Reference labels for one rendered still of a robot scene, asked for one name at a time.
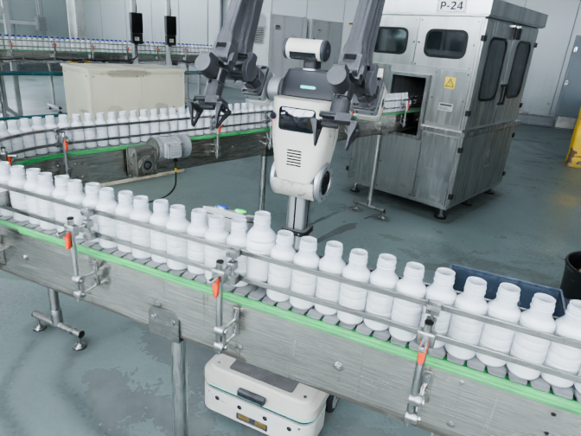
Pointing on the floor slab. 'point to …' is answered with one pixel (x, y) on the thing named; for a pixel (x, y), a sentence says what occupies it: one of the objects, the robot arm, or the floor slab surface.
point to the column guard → (575, 146)
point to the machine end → (450, 97)
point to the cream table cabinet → (122, 92)
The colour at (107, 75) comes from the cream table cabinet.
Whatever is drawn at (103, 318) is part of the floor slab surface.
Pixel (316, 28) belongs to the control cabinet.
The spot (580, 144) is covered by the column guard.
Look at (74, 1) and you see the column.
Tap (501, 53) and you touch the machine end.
